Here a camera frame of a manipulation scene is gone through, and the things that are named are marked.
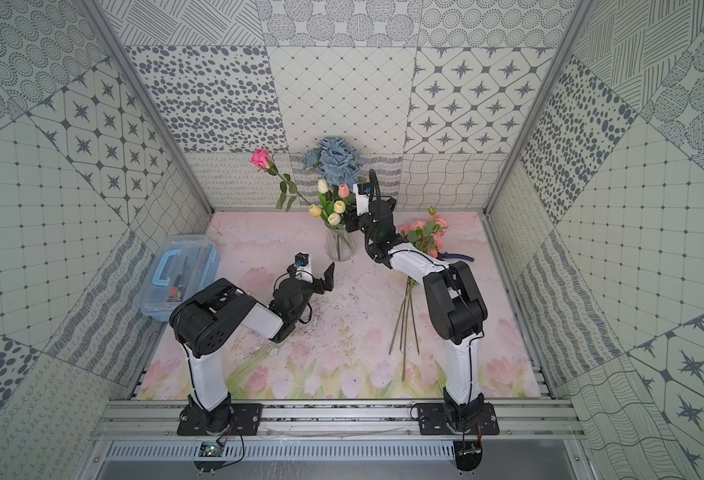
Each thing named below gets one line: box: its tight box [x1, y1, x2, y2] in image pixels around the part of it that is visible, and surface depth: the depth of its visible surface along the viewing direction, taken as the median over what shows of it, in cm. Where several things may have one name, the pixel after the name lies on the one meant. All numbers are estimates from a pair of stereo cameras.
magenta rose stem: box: [250, 149, 312, 212], surface depth 81 cm
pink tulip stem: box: [338, 183, 350, 205], surface depth 85 cm
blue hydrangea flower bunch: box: [302, 137, 364, 189], surface depth 87 cm
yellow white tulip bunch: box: [308, 177, 355, 226], surface depth 85 cm
